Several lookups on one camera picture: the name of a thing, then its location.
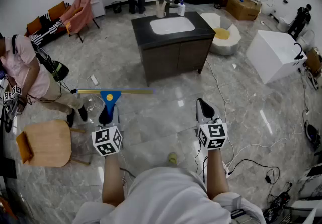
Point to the wooden chair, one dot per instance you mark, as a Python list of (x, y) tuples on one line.
[(47, 142)]

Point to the person's left forearm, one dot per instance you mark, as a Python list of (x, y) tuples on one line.
[(113, 180)]

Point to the white egg-shaped pouf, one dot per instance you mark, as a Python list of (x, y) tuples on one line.
[(226, 41)]

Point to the brown cardboard box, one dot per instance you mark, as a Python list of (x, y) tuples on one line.
[(313, 60), (242, 9)]

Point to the black waste bin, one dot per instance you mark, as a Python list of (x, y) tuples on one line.
[(117, 6)]

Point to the beige cup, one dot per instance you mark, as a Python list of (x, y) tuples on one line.
[(161, 13)]

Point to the person's right forearm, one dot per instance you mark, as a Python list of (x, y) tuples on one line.
[(217, 175)]

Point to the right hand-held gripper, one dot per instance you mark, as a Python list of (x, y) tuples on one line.
[(213, 135)]

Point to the white box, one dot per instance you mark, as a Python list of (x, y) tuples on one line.
[(271, 54)]

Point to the white power strip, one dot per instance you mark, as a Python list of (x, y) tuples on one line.
[(227, 168), (94, 79)]

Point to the white sink basin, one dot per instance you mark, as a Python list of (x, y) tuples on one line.
[(172, 25)]

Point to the white pump bottle blue cap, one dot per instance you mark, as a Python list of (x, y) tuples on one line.
[(181, 9)]

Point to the black sink faucet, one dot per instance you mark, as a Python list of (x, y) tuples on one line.
[(170, 7)]

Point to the black and white striped sofa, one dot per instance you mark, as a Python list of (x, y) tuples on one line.
[(47, 29)]

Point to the person's right green shoe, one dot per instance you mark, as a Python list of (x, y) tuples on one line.
[(172, 158)]

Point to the pink armchair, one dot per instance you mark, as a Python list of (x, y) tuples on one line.
[(78, 14)]

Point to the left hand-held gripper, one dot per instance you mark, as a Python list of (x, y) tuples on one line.
[(105, 141)]

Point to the person's white shirt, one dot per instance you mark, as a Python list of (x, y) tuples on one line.
[(163, 197)]

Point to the black round device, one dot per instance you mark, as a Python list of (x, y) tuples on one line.
[(312, 132)]

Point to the orange cushion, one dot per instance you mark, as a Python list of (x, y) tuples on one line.
[(57, 11), (34, 25), (69, 25)]

